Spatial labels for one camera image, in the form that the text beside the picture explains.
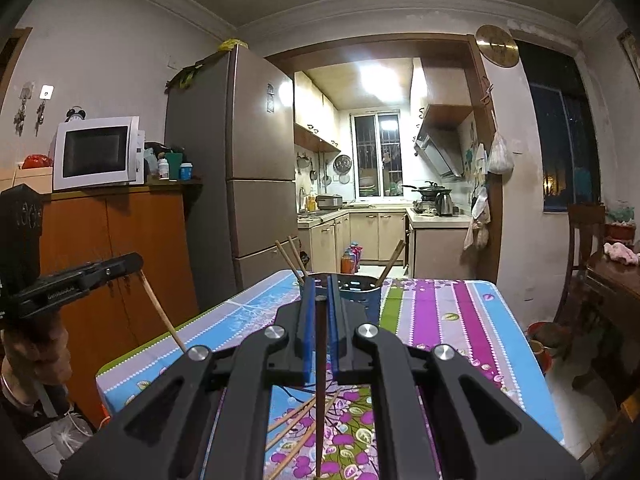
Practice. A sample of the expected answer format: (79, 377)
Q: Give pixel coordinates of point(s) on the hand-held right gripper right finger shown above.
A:
(337, 330)

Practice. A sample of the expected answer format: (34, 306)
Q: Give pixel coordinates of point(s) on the framed elephant picture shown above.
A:
(631, 55)

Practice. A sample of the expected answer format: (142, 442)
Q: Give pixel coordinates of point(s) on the steel kettle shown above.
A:
(444, 205)

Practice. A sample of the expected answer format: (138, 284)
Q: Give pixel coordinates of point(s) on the fridge door sticker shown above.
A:
(270, 96)

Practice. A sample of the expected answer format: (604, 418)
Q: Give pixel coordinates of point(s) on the green cloth item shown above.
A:
(184, 76)

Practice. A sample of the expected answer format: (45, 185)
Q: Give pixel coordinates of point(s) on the yellow bag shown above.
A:
(231, 44)

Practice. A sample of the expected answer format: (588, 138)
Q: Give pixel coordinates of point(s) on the beige cabinet above hood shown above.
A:
(440, 90)

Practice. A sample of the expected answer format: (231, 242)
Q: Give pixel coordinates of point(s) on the kitchen ceiling light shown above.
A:
(380, 77)

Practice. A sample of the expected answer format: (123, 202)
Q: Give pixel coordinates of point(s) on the beige kitchen wall cabinets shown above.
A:
(315, 115)

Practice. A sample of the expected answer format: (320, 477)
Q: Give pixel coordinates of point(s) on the red bag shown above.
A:
(36, 161)

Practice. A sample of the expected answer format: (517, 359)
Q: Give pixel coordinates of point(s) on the white medicine bottle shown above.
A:
(163, 168)

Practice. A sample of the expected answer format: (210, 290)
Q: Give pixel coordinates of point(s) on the wooden dining chair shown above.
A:
(582, 230)

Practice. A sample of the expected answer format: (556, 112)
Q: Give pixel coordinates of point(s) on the hanging bags bundle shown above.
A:
(476, 225)

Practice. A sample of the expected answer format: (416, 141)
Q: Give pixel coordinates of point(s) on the dark room window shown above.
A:
(560, 130)

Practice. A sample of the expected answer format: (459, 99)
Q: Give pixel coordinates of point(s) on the wooden door frame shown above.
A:
(487, 260)

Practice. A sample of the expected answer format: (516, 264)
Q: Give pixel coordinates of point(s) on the floral striped tablecloth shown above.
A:
(450, 320)

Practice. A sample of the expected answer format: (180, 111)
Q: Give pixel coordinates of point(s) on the bottles on kitchen floor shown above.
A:
(351, 260)

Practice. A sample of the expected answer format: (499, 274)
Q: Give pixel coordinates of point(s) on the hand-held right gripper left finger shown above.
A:
(310, 330)

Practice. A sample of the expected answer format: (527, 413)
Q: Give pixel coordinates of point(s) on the person's left hand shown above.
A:
(37, 352)

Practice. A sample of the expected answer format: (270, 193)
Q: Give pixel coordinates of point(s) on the gold wall clock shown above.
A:
(496, 45)

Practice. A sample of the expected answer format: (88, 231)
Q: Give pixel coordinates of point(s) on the white hanging plastic bag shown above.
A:
(500, 155)

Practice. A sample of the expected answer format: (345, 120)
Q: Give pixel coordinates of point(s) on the barred kitchen window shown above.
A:
(377, 155)

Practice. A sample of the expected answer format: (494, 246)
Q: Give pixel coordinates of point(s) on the beige kitchen base cabinets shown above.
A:
(435, 250)

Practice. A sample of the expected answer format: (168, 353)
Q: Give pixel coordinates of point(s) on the blue perforated utensil holder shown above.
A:
(367, 297)

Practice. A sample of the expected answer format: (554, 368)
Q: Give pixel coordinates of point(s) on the light tan single chopstick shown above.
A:
(162, 310)

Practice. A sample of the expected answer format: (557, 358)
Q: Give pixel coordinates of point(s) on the blue lidded jar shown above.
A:
(186, 172)

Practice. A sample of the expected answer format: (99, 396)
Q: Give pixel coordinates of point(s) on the yellow oil bottle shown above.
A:
(311, 203)

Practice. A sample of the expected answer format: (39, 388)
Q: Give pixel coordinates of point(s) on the orange wooden cabinet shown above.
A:
(140, 240)

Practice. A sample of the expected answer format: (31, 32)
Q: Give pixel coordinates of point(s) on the pink cloth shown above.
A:
(621, 253)

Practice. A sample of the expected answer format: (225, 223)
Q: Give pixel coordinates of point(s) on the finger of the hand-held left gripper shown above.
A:
(75, 285)

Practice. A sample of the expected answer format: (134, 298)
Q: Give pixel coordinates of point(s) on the red plastic basin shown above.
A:
(550, 355)

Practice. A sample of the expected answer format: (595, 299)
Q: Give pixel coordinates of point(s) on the white microwave oven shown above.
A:
(95, 152)

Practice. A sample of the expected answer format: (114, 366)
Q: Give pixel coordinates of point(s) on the dark brown single chopstick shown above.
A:
(320, 410)

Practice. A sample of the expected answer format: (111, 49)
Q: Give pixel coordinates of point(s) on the silver refrigerator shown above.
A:
(250, 135)

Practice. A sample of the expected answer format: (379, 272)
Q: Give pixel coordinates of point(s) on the dark wooden dining table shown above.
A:
(615, 300)

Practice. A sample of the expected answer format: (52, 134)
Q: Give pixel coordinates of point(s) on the group of wooden chopsticks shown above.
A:
(292, 414)

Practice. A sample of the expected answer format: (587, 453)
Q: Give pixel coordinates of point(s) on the steel range hood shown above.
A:
(440, 145)

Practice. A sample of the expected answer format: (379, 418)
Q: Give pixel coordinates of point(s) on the black alarm clock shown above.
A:
(75, 115)

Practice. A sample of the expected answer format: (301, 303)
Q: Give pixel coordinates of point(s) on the black wok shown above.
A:
(430, 191)

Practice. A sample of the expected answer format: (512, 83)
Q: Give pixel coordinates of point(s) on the red container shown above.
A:
(621, 230)

